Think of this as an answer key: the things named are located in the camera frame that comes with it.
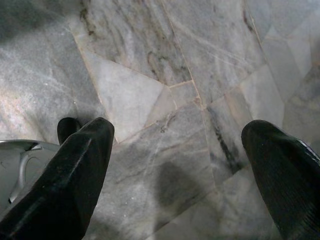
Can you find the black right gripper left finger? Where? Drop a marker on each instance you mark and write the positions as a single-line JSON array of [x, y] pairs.
[[62, 185]]

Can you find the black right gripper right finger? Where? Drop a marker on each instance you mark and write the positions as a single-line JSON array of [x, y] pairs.
[[287, 180]]

